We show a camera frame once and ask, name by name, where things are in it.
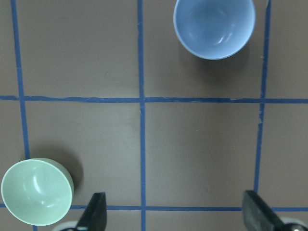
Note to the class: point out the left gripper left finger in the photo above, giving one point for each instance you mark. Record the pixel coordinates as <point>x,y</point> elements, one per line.
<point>94,217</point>

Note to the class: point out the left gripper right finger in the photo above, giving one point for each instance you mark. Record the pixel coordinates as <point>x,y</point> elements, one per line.
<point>258,216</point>

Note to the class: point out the green ceramic bowl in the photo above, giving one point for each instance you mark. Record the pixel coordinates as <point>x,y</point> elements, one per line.
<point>37,191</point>

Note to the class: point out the blue ceramic bowl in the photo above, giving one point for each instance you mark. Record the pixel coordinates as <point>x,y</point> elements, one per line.
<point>214,29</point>

